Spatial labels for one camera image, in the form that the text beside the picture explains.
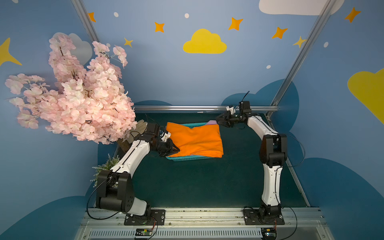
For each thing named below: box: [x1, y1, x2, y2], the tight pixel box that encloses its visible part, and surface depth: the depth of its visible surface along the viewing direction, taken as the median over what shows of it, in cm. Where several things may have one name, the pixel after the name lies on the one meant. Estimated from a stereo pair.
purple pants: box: [206, 120, 218, 125], surface depth 103 cm
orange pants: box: [166, 122, 224, 158], surface depth 93 cm
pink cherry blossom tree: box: [5, 33, 137, 145], surface depth 53 cm
